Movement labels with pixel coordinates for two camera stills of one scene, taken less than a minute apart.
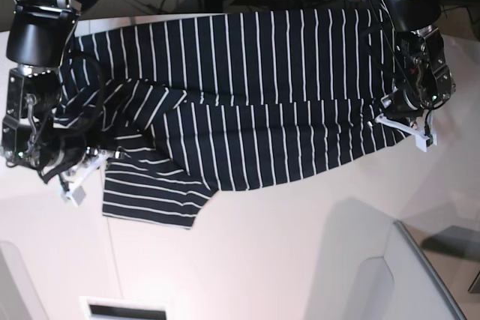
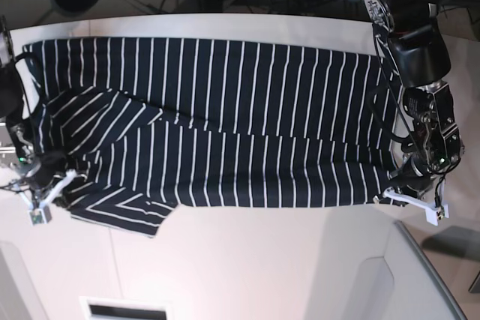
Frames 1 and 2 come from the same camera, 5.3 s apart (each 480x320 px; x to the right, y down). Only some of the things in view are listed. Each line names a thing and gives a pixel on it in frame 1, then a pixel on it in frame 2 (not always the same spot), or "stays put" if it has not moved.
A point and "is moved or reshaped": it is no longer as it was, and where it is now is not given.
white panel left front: x=19 y=299 stays put
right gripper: x=397 y=106 -> x=413 y=178
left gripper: x=61 y=150 -> x=52 y=162
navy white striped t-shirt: x=185 y=106 is moved or reshaped
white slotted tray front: x=126 y=308 stays put
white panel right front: x=368 y=268 stays put
